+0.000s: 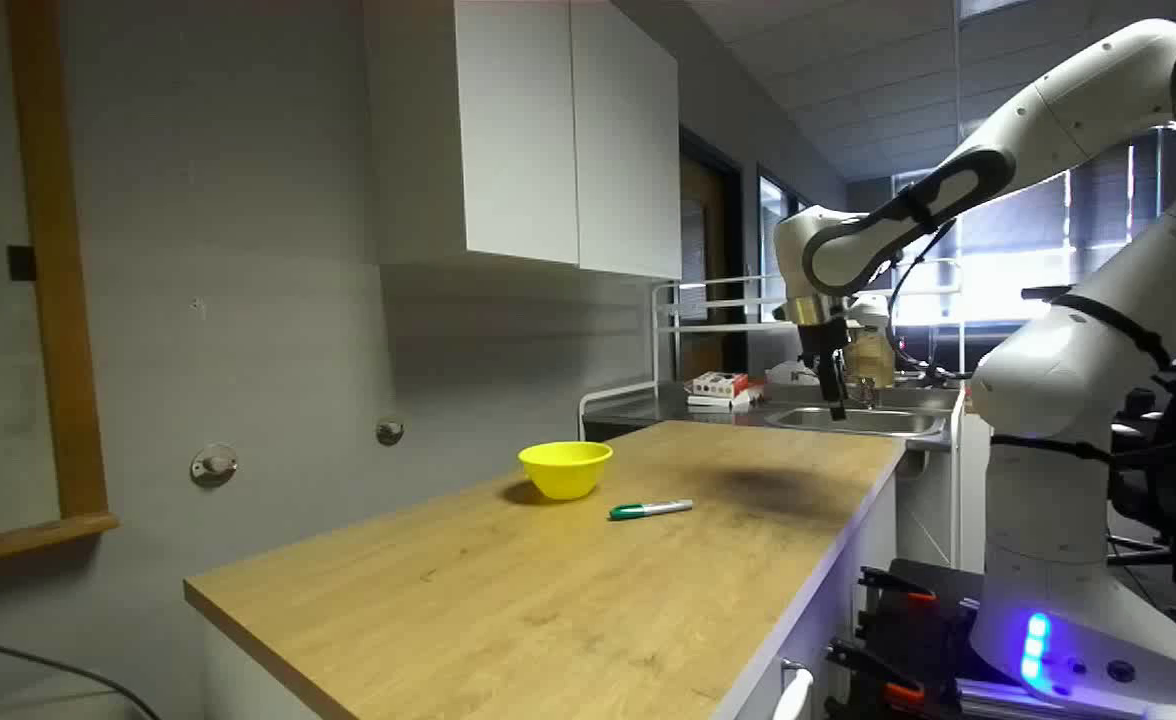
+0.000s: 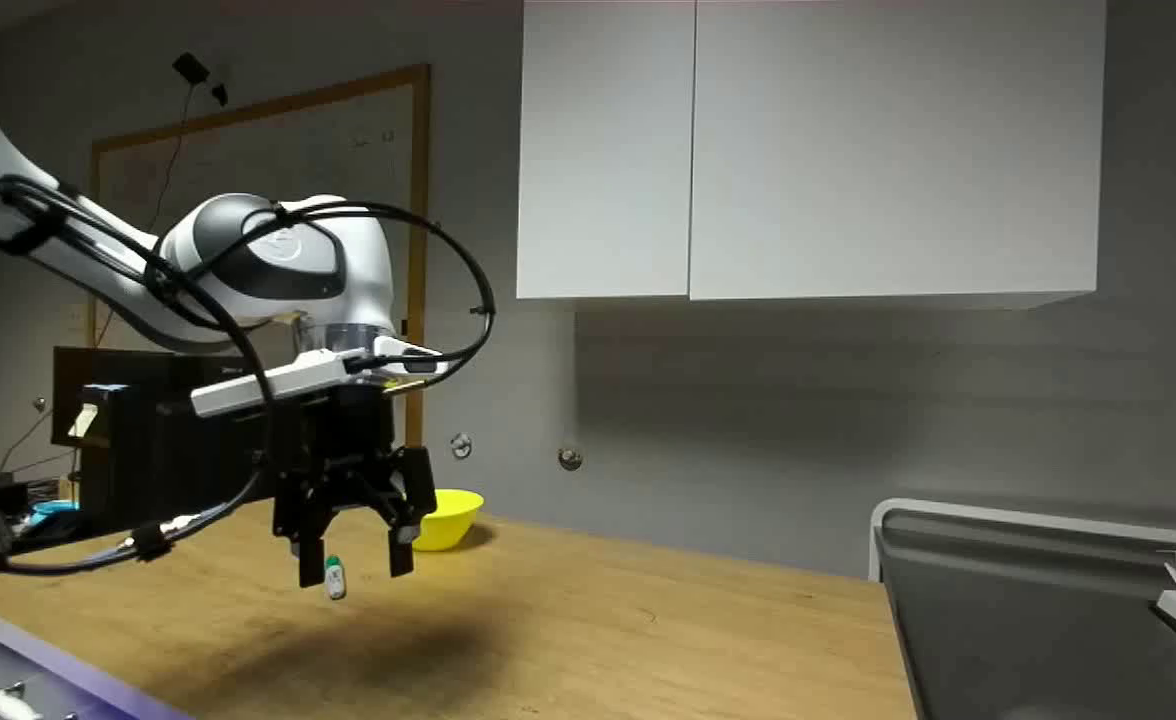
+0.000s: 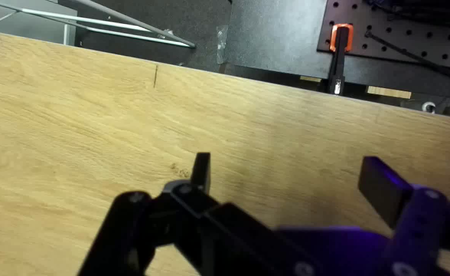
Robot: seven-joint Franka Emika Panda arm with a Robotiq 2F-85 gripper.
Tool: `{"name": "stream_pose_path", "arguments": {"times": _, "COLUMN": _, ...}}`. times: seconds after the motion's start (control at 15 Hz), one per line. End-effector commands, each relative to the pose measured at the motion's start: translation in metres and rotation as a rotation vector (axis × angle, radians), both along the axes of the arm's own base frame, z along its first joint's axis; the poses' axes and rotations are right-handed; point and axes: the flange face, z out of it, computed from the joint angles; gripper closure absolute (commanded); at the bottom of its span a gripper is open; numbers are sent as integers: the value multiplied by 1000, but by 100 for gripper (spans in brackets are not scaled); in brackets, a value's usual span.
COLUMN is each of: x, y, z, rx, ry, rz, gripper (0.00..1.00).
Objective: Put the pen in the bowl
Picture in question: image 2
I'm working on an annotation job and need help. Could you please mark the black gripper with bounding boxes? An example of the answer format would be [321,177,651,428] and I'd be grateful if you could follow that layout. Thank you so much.
[271,384,438,587]

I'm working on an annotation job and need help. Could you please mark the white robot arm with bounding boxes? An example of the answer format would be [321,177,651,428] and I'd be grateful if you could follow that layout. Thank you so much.
[0,130,449,434]

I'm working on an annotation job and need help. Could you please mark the yellow plastic bowl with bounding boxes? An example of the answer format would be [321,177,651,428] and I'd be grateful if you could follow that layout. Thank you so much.
[413,487,484,553]

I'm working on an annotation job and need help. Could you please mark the wood framed whiteboard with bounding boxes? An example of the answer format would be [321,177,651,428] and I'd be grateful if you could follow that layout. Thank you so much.
[85,61,438,449]

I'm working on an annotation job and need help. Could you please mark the purple edged drawer unit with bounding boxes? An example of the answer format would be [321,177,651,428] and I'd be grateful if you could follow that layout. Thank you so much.
[0,619,189,720]

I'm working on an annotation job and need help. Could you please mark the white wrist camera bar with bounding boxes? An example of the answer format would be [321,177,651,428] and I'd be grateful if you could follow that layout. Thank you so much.
[189,338,449,415]

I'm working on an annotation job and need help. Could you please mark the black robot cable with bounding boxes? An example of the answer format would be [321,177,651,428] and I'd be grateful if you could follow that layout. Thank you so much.
[0,172,499,580]

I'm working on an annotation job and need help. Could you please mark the white wall cabinet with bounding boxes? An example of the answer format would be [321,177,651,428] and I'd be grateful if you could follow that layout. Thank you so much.
[518,0,1109,304]

